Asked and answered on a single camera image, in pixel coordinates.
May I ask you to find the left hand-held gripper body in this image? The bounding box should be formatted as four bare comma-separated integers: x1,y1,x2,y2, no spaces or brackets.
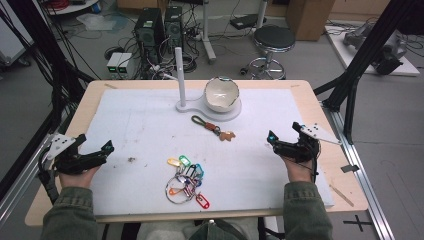
45,133,105,175

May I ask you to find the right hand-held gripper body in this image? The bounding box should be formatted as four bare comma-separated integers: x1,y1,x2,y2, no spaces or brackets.
285,122,343,165

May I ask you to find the white eggshell bowl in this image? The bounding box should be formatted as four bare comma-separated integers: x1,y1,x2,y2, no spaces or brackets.
203,76,241,114

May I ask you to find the bunch of coloured key tags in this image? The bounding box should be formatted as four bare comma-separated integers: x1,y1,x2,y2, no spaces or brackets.
164,154,212,211

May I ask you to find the person's left hand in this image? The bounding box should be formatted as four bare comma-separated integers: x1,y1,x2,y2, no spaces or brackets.
59,166,101,190

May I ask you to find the person's right hand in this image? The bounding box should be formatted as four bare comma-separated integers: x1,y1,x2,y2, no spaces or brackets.
282,156,316,184

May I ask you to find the black tape piece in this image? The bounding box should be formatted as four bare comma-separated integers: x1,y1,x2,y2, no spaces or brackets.
340,163,361,174

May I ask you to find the white foam mat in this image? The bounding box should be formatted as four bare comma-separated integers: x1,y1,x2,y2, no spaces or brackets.
89,87,335,217

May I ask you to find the thin wooden stick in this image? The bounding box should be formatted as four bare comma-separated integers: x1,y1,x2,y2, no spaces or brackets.
329,184,355,208

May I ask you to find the white power supply box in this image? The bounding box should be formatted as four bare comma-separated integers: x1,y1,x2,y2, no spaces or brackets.
117,52,135,76
106,51,124,76

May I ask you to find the white platform board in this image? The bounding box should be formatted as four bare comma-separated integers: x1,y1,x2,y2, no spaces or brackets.
324,24,421,77

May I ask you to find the black round stool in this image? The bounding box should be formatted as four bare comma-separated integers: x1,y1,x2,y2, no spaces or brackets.
239,25,297,81

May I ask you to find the person's torso clothing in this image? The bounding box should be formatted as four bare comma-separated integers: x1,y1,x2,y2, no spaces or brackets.
137,217,262,240

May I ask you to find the cardboard box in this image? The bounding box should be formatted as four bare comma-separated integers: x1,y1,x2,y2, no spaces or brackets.
285,0,336,42

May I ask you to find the flat black device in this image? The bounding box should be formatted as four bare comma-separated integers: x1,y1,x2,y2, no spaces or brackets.
229,13,268,31

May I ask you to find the grey machine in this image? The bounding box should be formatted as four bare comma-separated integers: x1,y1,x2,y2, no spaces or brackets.
342,22,408,76

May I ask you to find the white table leg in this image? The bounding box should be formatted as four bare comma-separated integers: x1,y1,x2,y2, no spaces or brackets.
199,0,218,65

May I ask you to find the black computer tower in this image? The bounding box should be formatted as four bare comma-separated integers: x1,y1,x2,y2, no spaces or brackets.
163,5,184,54
134,7,165,69

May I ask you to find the white round table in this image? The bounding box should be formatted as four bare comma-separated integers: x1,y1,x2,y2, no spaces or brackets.
42,0,102,16

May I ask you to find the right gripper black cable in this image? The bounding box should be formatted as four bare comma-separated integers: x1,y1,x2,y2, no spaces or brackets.
310,159,320,184

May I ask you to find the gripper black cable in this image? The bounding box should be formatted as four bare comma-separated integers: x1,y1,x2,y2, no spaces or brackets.
310,159,320,184
37,149,62,205

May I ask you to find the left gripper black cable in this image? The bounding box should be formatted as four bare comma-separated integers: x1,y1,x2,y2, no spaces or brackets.
37,149,62,205

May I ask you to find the aluminium rail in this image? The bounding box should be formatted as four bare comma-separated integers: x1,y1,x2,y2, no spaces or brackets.
0,133,58,228
321,99,396,240

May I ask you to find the black metal frame post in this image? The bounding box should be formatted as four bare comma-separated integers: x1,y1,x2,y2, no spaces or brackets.
313,0,424,145
0,0,96,134

